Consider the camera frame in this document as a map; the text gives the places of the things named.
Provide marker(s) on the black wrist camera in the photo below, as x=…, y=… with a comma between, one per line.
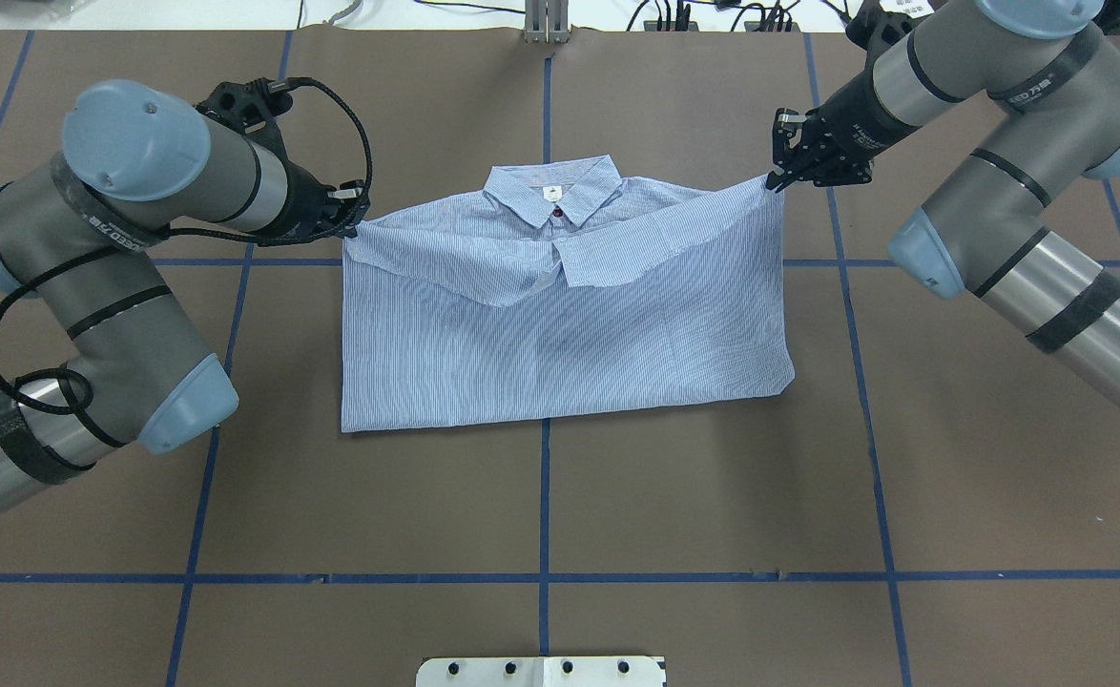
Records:
x=251, y=109
x=875, y=29

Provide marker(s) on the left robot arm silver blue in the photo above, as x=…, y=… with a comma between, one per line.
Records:
x=96, y=352

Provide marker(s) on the aluminium frame post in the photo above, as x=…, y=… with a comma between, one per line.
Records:
x=547, y=22

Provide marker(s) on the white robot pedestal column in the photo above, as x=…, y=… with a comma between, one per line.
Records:
x=543, y=671

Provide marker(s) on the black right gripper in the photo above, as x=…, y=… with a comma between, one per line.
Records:
x=857, y=127

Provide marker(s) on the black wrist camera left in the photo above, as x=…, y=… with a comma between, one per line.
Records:
x=251, y=109

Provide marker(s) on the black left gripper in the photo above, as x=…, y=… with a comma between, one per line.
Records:
x=306, y=198

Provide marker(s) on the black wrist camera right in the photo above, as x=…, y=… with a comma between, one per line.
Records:
x=875, y=29

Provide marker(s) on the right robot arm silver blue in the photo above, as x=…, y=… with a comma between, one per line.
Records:
x=1054, y=74

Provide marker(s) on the light blue striped shirt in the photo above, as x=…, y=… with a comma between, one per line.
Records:
x=560, y=290

